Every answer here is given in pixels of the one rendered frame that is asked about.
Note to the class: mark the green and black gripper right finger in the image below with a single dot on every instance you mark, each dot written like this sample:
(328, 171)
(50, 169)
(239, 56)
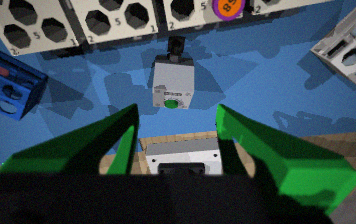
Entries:
(295, 177)

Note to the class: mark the blue flat mat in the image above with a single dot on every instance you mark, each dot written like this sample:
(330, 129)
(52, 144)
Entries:
(263, 70)

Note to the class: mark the white bucket adapter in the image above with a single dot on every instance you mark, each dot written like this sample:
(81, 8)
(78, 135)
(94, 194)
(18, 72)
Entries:
(196, 12)
(18, 17)
(255, 7)
(124, 22)

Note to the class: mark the grey button housing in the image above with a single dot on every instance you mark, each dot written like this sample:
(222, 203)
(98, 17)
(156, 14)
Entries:
(173, 83)

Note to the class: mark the blue tube rack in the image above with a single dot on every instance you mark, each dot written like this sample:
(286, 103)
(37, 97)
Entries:
(30, 92)

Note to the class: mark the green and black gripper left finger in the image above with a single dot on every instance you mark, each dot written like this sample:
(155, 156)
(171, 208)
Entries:
(80, 151)

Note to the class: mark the pink tube with purple cap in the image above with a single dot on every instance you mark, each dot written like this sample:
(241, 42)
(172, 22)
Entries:
(228, 9)

